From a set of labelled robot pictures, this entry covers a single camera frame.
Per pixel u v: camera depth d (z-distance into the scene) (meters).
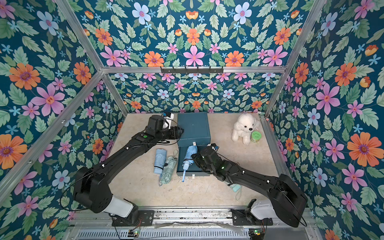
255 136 1.01
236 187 0.82
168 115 0.74
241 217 0.73
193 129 0.86
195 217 0.75
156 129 0.64
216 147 0.75
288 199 0.41
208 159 0.61
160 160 0.91
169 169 0.86
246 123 0.91
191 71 0.94
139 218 0.73
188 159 0.77
